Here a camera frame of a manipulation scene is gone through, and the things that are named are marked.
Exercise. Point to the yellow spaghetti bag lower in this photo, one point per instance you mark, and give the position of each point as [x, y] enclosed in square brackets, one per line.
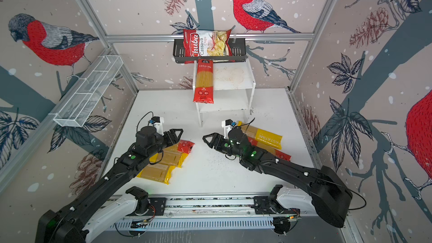
[159, 173]

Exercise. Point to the red spaghetti bag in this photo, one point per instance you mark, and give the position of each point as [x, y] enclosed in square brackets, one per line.
[270, 149]
[204, 82]
[183, 147]

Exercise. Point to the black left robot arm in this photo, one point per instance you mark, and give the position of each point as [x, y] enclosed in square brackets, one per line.
[68, 224]

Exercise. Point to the aluminium mounting rail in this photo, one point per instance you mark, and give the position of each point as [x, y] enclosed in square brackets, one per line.
[177, 206]

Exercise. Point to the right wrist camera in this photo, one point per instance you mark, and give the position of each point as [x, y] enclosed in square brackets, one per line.
[227, 125]

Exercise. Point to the yellow spaghetti bag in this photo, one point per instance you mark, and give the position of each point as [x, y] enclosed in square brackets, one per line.
[170, 159]
[159, 173]
[260, 135]

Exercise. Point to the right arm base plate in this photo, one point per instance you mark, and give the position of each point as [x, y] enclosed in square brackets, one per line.
[270, 205]

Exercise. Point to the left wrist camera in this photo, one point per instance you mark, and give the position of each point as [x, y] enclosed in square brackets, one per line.
[156, 122]

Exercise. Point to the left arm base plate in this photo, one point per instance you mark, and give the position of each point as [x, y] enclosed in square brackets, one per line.
[146, 206]

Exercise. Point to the black wall basket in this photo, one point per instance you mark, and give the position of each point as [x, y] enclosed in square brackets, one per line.
[234, 50]

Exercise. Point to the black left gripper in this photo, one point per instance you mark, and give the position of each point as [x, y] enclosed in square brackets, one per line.
[175, 139]

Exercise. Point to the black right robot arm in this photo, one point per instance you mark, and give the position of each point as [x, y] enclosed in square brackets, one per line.
[330, 196]

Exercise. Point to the red cassava chips bag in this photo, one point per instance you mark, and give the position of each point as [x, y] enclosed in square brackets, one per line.
[206, 43]

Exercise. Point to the yellow spaghetti bag right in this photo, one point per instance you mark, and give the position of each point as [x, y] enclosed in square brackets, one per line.
[260, 135]

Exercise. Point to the white two-tier shelf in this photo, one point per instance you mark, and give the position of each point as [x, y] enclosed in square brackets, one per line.
[234, 86]

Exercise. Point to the white wire mesh basket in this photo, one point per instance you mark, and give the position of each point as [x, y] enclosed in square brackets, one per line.
[90, 89]

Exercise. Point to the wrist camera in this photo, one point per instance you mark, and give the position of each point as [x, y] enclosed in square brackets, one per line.
[156, 122]
[227, 125]

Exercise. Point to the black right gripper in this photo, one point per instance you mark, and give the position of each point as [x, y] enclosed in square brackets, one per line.
[214, 141]

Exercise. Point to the yellow spaghetti bag upper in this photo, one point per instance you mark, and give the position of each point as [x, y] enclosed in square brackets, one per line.
[170, 159]

